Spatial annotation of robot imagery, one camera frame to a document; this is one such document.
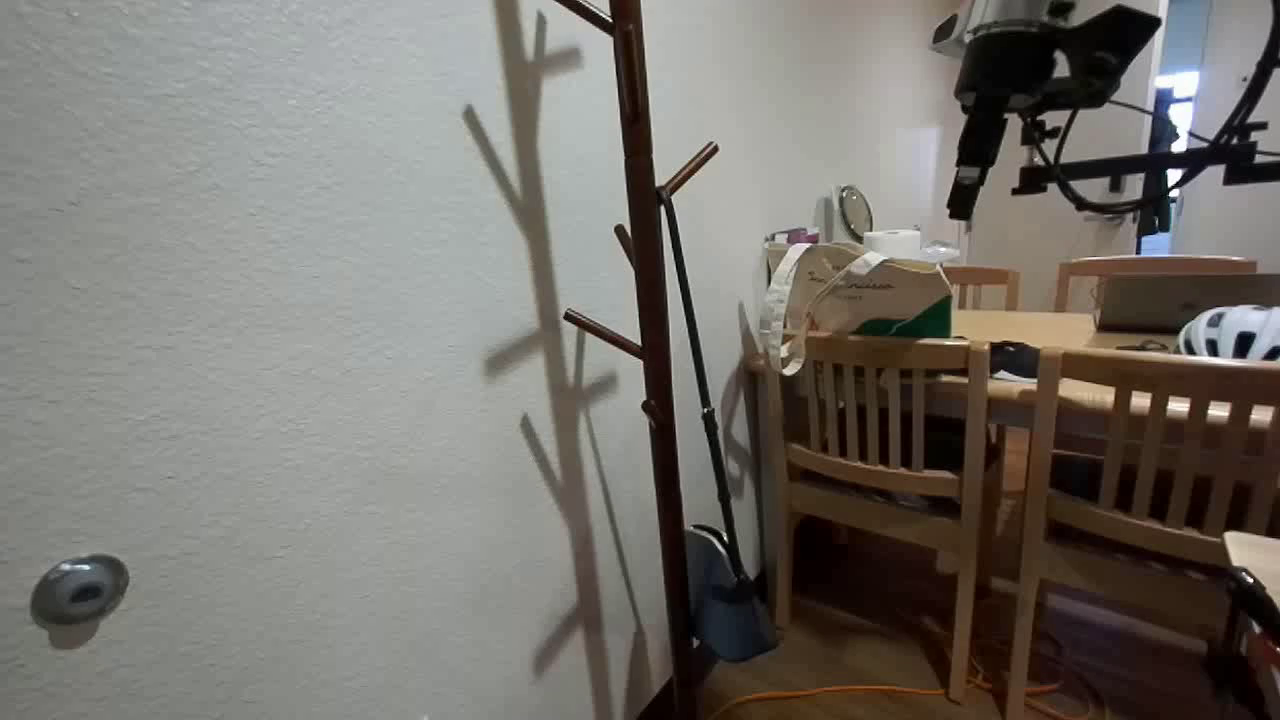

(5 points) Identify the light wooden board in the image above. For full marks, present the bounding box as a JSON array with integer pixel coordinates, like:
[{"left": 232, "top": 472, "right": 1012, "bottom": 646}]
[{"left": 1218, "top": 529, "right": 1280, "bottom": 617}]

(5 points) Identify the small black table object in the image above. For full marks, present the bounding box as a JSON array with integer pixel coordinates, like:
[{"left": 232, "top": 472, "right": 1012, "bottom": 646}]
[{"left": 986, "top": 340, "right": 1049, "bottom": 379}]

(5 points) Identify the light wooden dining table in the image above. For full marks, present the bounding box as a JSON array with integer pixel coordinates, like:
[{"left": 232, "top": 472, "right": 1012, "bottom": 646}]
[{"left": 745, "top": 310, "right": 1280, "bottom": 433}]

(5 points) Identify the white door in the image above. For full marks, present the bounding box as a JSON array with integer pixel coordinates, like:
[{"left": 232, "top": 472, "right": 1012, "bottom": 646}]
[{"left": 961, "top": 95, "right": 1166, "bottom": 311}]

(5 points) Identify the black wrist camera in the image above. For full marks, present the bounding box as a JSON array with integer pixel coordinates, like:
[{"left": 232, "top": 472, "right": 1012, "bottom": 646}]
[{"left": 1050, "top": 3, "right": 1166, "bottom": 112}]

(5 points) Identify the small round table mirror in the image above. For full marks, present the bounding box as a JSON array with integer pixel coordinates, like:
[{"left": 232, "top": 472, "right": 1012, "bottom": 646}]
[{"left": 832, "top": 180, "right": 880, "bottom": 250}]

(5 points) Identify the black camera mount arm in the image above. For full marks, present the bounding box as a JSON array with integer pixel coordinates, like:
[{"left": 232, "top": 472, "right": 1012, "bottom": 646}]
[{"left": 1007, "top": 86, "right": 1280, "bottom": 256}]

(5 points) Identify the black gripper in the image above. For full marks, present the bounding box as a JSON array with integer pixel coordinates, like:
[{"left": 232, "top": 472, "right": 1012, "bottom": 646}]
[{"left": 943, "top": 21, "right": 1069, "bottom": 223}]

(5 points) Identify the black orange bar clamp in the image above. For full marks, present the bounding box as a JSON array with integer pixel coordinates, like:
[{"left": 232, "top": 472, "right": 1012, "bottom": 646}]
[{"left": 1214, "top": 570, "right": 1280, "bottom": 720}]

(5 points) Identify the cream canvas tote bag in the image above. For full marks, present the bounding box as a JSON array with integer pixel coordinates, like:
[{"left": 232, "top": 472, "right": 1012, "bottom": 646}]
[{"left": 756, "top": 238, "right": 961, "bottom": 379}]

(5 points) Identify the brown wooden coat rack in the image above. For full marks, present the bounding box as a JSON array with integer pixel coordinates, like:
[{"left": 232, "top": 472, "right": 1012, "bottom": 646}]
[{"left": 553, "top": 0, "right": 722, "bottom": 720}]

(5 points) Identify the orange extension cable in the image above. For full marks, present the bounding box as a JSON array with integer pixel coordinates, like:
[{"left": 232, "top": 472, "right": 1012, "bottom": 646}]
[{"left": 699, "top": 623, "right": 1112, "bottom": 720}]

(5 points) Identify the white bicycle helmet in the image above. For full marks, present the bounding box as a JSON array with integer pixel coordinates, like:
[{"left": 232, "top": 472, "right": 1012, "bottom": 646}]
[{"left": 1177, "top": 301, "right": 1280, "bottom": 363}]

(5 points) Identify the flat brown cardboard box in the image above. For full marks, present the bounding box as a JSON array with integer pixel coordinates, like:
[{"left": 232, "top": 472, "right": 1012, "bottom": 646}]
[{"left": 1092, "top": 267, "right": 1280, "bottom": 337}]

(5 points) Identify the round metal wall doorstop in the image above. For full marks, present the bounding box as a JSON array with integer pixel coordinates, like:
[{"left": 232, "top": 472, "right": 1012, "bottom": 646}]
[{"left": 28, "top": 551, "right": 130, "bottom": 631}]

